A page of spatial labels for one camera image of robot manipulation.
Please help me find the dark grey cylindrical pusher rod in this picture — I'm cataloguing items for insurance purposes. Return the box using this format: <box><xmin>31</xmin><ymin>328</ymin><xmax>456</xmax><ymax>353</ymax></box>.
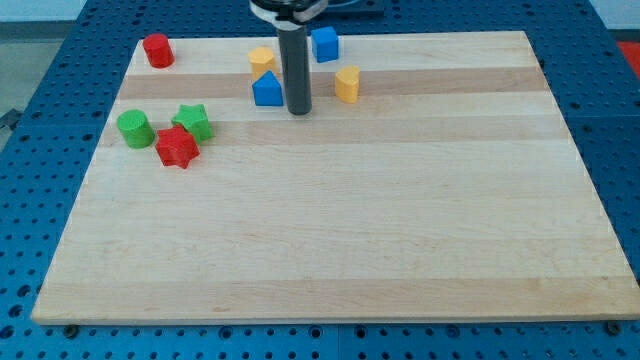
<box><xmin>277</xmin><ymin>24</ymin><xmax>312</xmax><ymax>115</ymax></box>

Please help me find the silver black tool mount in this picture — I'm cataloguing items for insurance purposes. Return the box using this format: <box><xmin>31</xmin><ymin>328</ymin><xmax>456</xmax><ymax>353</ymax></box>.
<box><xmin>249</xmin><ymin>0</ymin><xmax>329</xmax><ymax>24</ymax></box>

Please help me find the blue triangle block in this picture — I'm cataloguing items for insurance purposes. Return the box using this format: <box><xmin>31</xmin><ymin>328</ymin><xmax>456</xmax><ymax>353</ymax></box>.
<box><xmin>252</xmin><ymin>71</ymin><xmax>284</xmax><ymax>107</ymax></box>

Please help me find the blue cube block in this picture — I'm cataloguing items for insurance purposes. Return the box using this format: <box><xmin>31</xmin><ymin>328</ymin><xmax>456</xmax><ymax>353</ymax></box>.
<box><xmin>311</xmin><ymin>26</ymin><xmax>339</xmax><ymax>63</ymax></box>

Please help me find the yellow pentagon block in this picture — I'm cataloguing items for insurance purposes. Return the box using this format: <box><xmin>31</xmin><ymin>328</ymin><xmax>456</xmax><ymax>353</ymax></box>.
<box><xmin>248</xmin><ymin>46</ymin><xmax>277</xmax><ymax>80</ymax></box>

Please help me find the yellow half-round block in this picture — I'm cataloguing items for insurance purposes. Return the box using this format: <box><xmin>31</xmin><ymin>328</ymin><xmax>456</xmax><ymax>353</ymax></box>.
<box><xmin>334</xmin><ymin>66</ymin><xmax>360</xmax><ymax>104</ymax></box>

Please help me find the green star block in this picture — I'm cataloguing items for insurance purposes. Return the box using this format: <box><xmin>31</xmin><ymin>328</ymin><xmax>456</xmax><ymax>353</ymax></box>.
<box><xmin>171</xmin><ymin>104</ymin><xmax>214</xmax><ymax>144</ymax></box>

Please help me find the red cylinder block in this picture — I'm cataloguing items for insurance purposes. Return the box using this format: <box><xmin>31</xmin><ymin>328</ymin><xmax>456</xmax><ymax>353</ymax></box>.
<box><xmin>142</xmin><ymin>33</ymin><xmax>175</xmax><ymax>68</ymax></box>

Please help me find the red star block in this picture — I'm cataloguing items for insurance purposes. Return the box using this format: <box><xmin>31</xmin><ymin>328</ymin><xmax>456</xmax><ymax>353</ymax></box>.
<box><xmin>155</xmin><ymin>125</ymin><xmax>200</xmax><ymax>169</ymax></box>

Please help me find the green cylinder block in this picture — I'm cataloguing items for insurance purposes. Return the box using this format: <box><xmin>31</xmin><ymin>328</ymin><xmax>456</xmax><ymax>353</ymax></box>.
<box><xmin>116</xmin><ymin>109</ymin><xmax>155</xmax><ymax>149</ymax></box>

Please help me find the wooden board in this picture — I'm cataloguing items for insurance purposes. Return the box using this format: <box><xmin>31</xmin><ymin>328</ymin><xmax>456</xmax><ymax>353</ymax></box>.
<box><xmin>32</xmin><ymin>31</ymin><xmax>639</xmax><ymax>325</ymax></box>

